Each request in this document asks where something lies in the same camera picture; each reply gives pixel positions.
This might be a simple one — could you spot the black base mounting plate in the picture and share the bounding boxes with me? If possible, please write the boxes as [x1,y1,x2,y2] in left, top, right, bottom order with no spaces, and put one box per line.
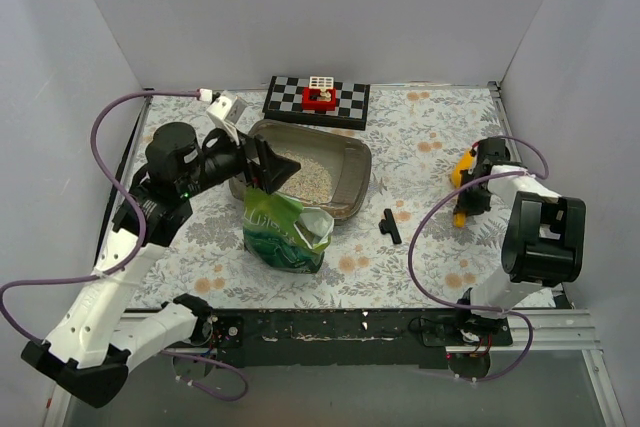
[192,308,512,369]

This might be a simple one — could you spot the grey litter box tray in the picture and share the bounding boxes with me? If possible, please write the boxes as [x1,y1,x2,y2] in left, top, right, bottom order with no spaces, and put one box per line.
[250,120,372,224]

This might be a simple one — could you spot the white grid toy piece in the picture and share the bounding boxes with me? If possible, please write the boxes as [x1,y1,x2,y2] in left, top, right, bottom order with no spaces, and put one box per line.
[308,76,334,91]

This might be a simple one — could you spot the aluminium frame rail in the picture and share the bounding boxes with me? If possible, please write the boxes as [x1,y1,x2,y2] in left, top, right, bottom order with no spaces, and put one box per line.
[488,81,627,426]

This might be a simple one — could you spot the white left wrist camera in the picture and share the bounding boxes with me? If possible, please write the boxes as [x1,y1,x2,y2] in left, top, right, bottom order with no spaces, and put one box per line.
[206,91,247,145]

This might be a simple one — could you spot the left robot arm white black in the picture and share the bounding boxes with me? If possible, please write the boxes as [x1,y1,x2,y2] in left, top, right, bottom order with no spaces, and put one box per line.
[21,122,300,408]

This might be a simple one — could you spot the black T-shaped plastic piece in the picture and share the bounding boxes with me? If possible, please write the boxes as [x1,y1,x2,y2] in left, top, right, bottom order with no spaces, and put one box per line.
[378,208,402,245]

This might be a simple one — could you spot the black white checkerboard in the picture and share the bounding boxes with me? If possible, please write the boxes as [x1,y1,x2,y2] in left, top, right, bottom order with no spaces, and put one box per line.
[262,76,370,131]

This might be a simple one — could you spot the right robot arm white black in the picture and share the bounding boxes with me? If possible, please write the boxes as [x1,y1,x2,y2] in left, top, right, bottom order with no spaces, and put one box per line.
[451,136,586,345]

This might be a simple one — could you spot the red toy block box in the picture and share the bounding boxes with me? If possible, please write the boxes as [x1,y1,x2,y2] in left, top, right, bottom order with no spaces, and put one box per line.
[301,87,337,112]

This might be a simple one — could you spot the floral table mat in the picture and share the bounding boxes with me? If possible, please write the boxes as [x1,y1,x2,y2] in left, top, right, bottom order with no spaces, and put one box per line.
[92,85,556,309]

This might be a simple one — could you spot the cat litter granules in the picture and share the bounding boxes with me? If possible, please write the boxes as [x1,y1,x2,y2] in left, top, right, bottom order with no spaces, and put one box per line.
[276,149,333,204]

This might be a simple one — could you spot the green litter bag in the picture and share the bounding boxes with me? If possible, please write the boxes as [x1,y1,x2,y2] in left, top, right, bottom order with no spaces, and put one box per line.
[243,188,334,274]

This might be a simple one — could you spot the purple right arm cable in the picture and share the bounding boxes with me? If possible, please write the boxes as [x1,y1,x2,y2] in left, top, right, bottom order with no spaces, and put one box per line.
[407,134,550,383]

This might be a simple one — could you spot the yellow plastic litter scoop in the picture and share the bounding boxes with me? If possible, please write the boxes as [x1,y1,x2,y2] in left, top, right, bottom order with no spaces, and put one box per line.
[450,149,474,228]

